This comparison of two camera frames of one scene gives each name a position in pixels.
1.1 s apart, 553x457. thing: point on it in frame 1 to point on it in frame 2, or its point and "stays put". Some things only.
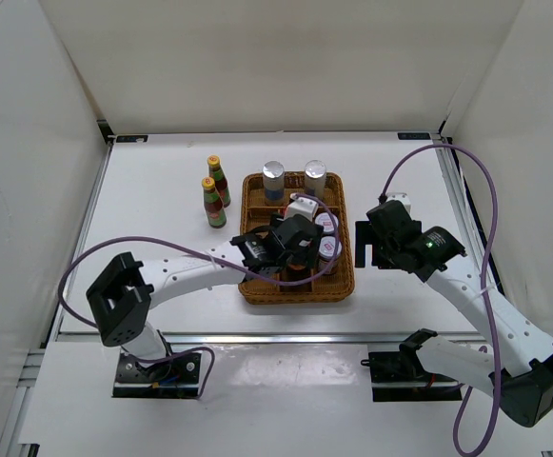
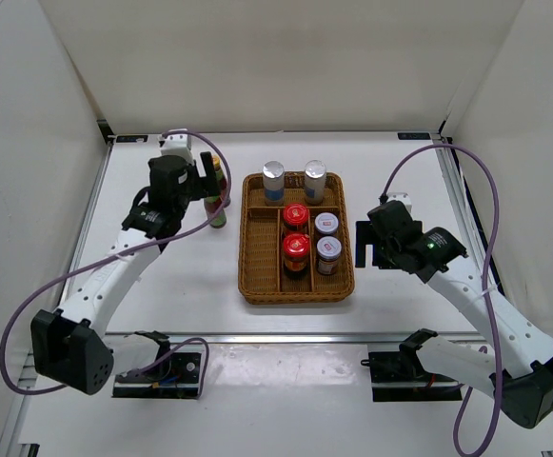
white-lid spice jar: (326, 253) stays put
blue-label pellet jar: (315, 178) stays put
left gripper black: (307, 252) to (205, 186)
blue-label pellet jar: (273, 183) stays put
